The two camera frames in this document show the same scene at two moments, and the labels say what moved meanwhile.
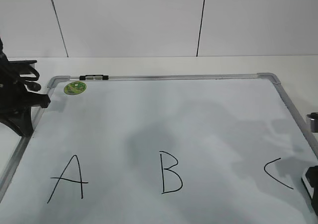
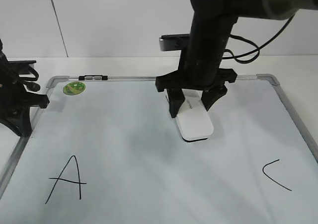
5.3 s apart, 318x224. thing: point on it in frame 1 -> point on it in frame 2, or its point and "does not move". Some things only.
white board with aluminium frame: (203, 148) does not move
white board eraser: (309, 188) -> (194, 121)
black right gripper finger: (312, 176) -> (210, 96)
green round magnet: (75, 88) does not move
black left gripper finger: (20, 121) does not move
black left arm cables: (15, 74) does not move
